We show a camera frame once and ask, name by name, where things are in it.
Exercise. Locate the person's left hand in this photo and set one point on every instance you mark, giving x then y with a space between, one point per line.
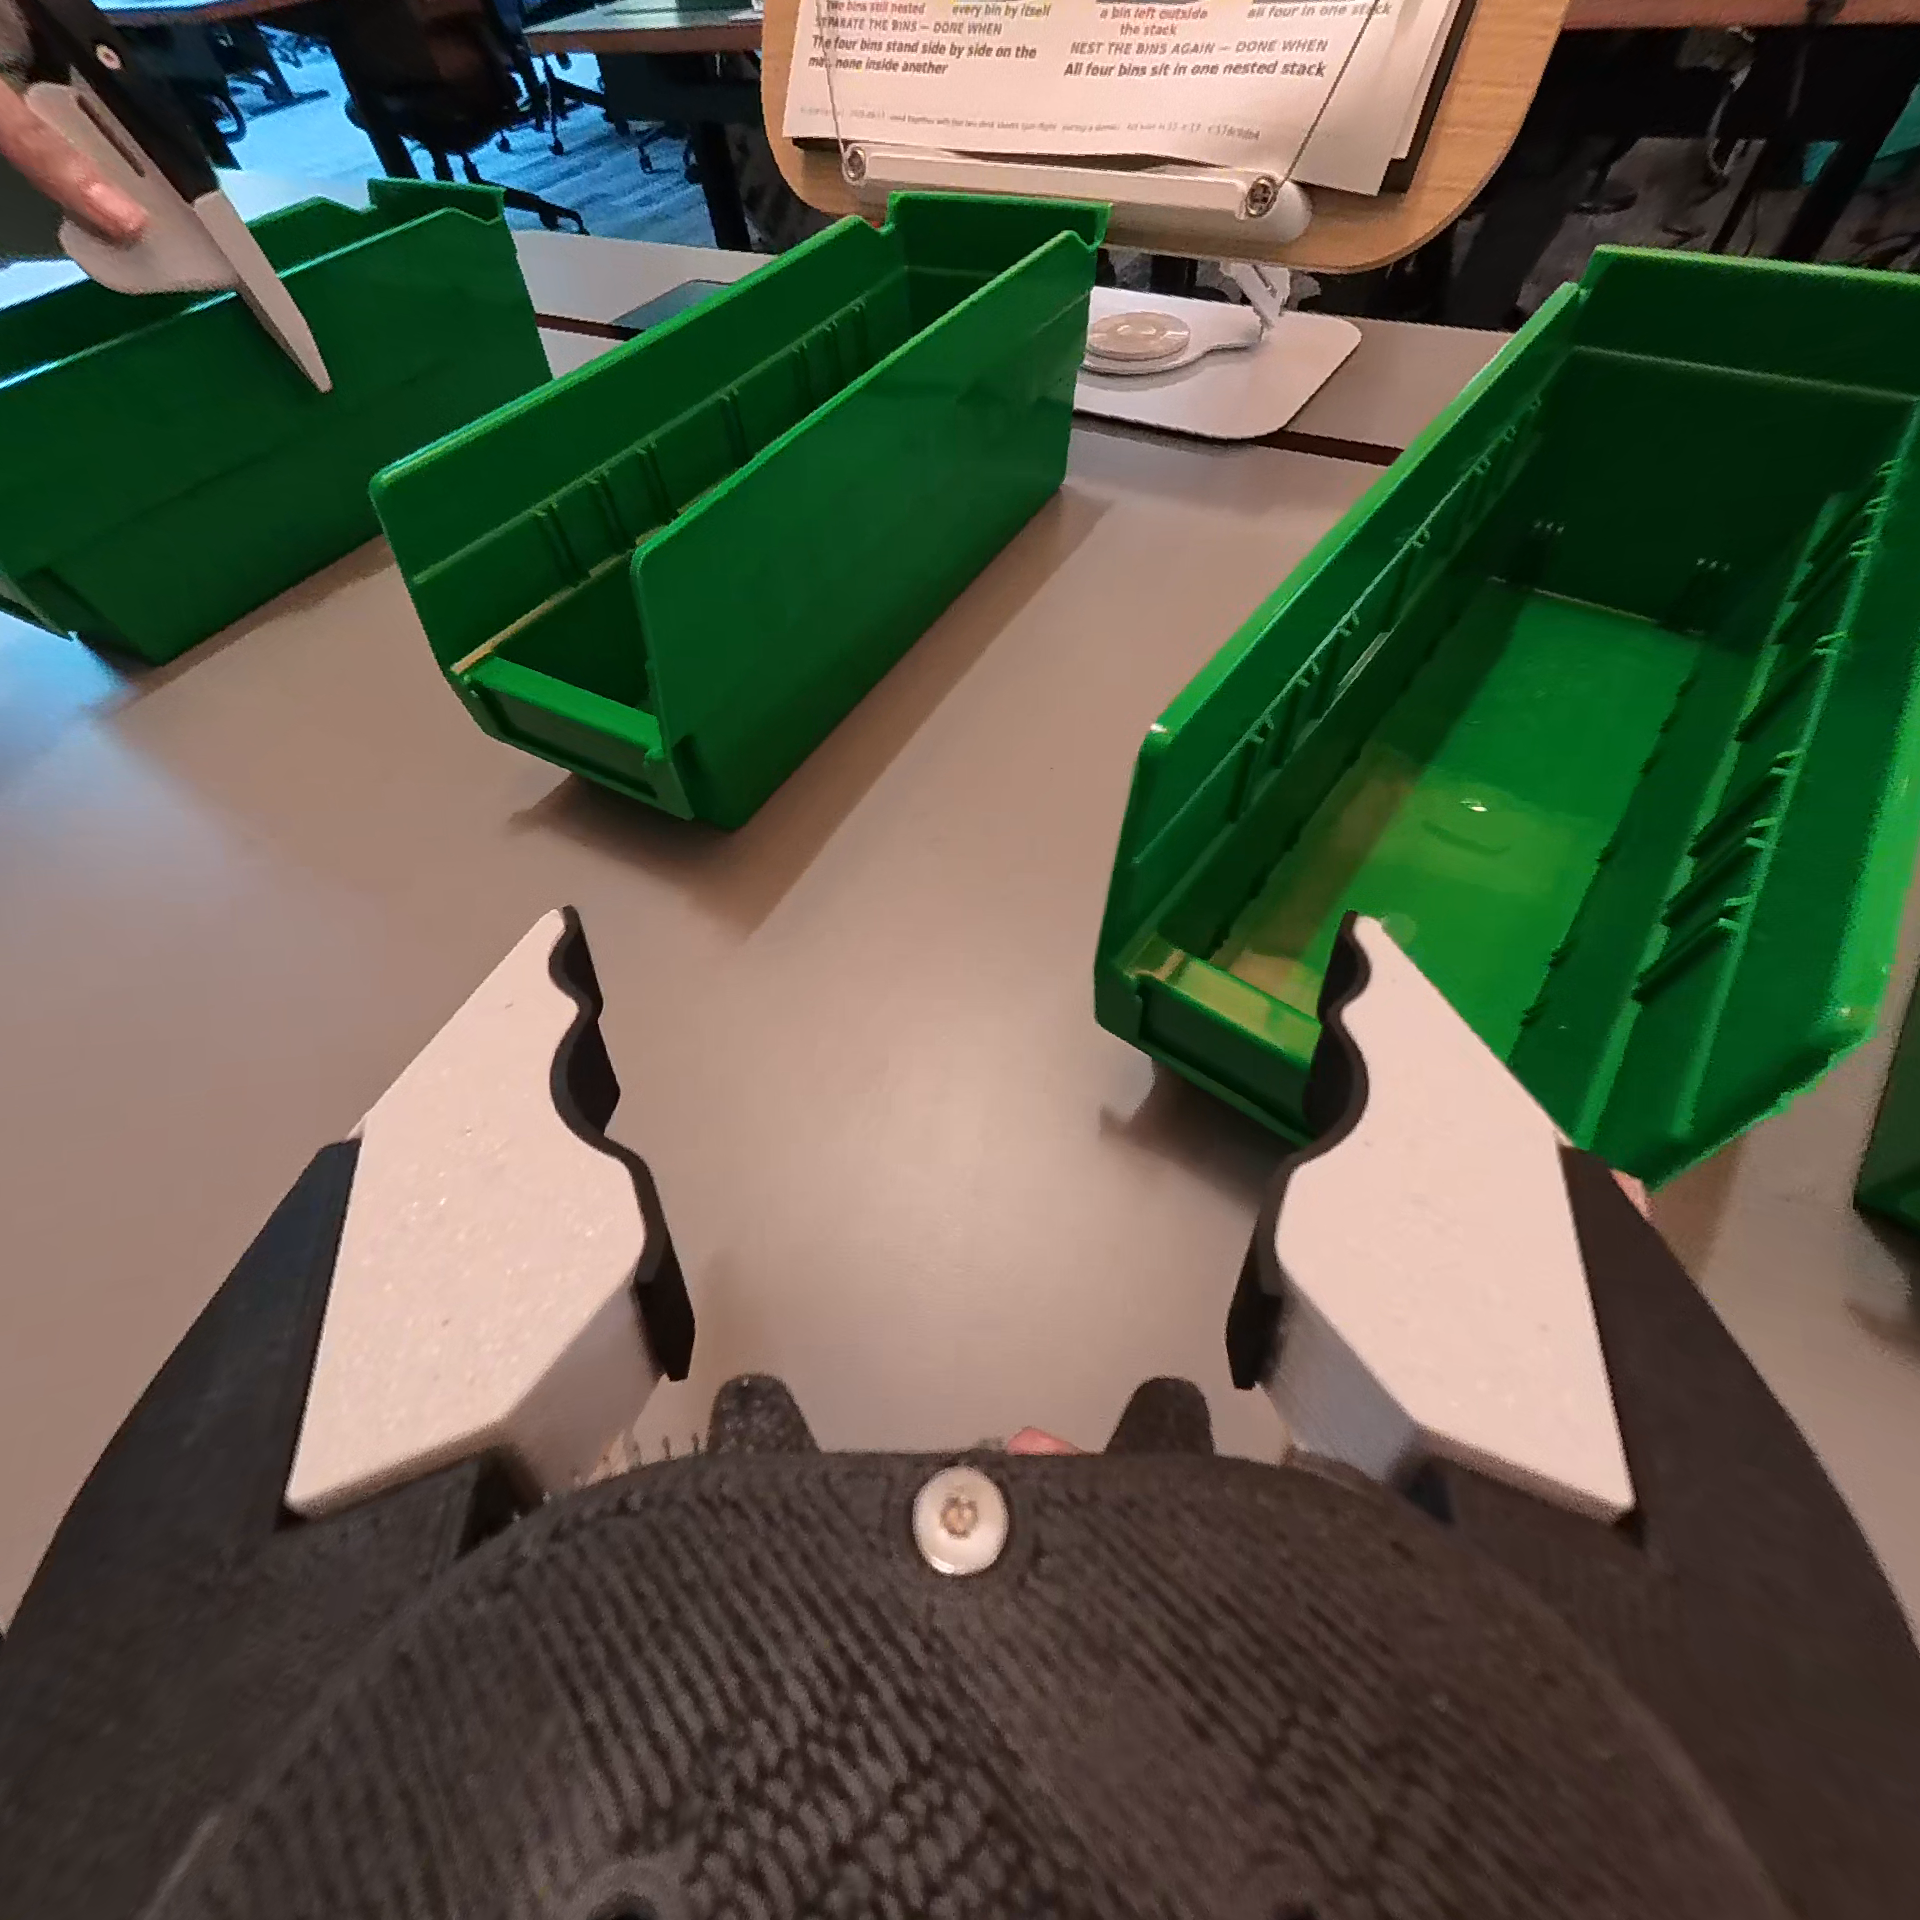
89 205

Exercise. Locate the black office chair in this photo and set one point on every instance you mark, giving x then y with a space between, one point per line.
452 89

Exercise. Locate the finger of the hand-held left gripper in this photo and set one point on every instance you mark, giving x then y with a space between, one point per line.
255 279

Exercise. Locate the grey desk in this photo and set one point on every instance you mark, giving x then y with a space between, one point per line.
899 975

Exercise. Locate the background wooden table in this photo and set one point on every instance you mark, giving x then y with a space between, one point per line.
1726 10

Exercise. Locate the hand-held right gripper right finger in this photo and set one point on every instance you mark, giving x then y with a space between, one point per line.
1440 1246

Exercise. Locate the white clip bar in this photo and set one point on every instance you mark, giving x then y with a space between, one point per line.
1050 189

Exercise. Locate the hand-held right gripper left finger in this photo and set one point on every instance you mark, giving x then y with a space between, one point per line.
481 1246

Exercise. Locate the white stand base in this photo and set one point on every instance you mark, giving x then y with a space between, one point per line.
1273 377

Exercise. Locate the green plastic bin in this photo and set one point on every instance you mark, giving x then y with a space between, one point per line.
182 452
1440 783
841 523
1892 1125

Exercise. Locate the printed instruction sheet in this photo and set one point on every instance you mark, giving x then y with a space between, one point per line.
1050 89

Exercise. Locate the wooden instruction board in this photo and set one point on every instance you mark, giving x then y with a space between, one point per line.
1477 134

